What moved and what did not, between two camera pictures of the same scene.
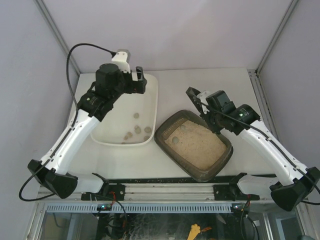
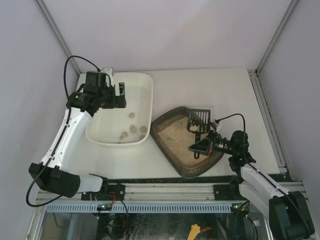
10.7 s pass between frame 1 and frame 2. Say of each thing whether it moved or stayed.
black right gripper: moved
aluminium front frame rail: stayed
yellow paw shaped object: stayed
